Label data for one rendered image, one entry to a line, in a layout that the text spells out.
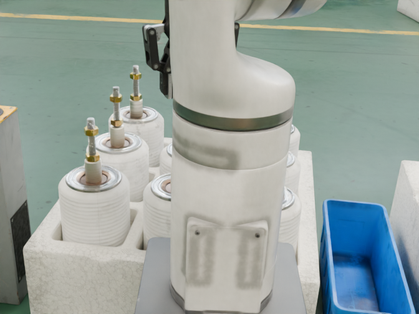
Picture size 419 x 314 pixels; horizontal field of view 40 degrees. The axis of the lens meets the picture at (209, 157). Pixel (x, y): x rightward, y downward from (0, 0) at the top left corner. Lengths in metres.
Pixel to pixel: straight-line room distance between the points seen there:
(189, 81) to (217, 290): 0.17
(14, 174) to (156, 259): 0.39
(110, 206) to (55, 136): 0.80
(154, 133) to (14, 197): 0.25
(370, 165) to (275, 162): 1.06
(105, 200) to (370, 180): 0.79
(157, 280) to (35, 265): 0.31
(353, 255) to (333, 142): 0.53
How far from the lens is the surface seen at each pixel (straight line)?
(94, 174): 0.78
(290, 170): 0.84
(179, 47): 0.40
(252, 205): 0.43
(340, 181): 1.37
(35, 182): 1.33
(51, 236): 0.82
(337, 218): 1.06
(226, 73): 0.37
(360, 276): 1.07
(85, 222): 0.78
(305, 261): 0.77
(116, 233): 0.80
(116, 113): 0.87
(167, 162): 0.85
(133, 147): 0.88
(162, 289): 0.52
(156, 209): 0.74
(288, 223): 0.74
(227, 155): 0.40
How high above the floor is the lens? 0.63
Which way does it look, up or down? 26 degrees down
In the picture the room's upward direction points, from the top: 3 degrees clockwise
